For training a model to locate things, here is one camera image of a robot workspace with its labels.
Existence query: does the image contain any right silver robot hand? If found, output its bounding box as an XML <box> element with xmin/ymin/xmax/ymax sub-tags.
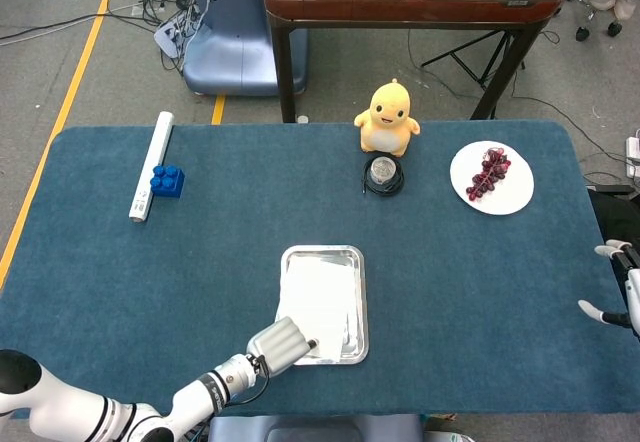
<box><xmin>578</xmin><ymin>241</ymin><xmax>640</xmax><ymax>338</ymax></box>

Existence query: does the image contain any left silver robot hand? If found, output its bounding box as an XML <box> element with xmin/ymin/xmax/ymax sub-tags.
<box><xmin>245</xmin><ymin>315</ymin><xmax>319</xmax><ymax>378</ymax></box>

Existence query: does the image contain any shiny metal tray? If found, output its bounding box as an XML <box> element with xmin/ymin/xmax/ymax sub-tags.
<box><xmin>276</xmin><ymin>244</ymin><xmax>370</xmax><ymax>367</ymax></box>

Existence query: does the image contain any blue grey robot torso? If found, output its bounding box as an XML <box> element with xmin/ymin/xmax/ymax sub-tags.
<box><xmin>207</xmin><ymin>414</ymin><xmax>426</xmax><ymax>442</ymax></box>

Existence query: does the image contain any blue felt tablecloth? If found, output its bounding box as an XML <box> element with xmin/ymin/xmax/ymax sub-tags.
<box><xmin>0</xmin><ymin>120</ymin><xmax>640</xmax><ymax>421</ymax></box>

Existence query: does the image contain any white power strip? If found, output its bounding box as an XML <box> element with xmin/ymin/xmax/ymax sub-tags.
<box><xmin>153</xmin><ymin>11</ymin><xmax>201</xmax><ymax>58</ymax></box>
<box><xmin>625</xmin><ymin>135</ymin><xmax>640</xmax><ymax>179</ymax></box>

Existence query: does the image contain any white plate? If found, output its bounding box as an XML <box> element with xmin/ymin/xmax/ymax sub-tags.
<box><xmin>449</xmin><ymin>140</ymin><xmax>536</xmax><ymax>216</ymax></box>

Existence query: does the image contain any bunch of red grapes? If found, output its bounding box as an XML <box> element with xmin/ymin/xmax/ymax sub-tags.
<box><xmin>465</xmin><ymin>146</ymin><xmax>513</xmax><ymax>202</ymax></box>

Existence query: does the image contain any blue toy building block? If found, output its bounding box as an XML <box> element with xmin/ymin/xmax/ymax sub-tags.
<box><xmin>149</xmin><ymin>164</ymin><xmax>186</xmax><ymax>198</ymax></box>

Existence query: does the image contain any small clear jar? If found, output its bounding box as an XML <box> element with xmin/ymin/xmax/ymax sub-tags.
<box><xmin>368</xmin><ymin>156</ymin><xmax>399</xmax><ymax>186</ymax></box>

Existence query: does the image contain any white film roll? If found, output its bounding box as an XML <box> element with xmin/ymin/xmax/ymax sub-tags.
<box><xmin>128</xmin><ymin>110</ymin><xmax>176</xmax><ymax>223</ymax></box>

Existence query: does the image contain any yellow plush toy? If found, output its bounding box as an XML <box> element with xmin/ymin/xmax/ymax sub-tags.
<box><xmin>353</xmin><ymin>78</ymin><xmax>421</xmax><ymax>158</ymax></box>

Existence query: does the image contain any office chair wheel base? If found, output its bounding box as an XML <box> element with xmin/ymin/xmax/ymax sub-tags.
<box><xmin>564</xmin><ymin>0</ymin><xmax>624</xmax><ymax>43</ymax></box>

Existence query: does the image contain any blue grey machine body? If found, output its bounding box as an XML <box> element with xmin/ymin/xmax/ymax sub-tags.
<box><xmin>182</xmin><ymin>0</ymin><xmax>309</xmax><ymax>97</ymax></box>

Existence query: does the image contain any black tripod stand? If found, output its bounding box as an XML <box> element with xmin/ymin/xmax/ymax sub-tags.
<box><xmin>421</xmin><ymin>29</ymin><xmax>526</xmax><ymax>93</ymax></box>

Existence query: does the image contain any brown mahjong table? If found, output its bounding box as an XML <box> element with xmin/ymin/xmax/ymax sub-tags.
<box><xmin>263</xmin><ymin>0</ymin><xmax>561</xmax><ymax>123</ymax></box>

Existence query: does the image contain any black coiled cable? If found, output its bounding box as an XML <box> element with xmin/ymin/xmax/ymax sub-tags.
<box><xmin>361</xmin><ymin>154</ymin><xmax>406</xmax><ymax>198</ymax></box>

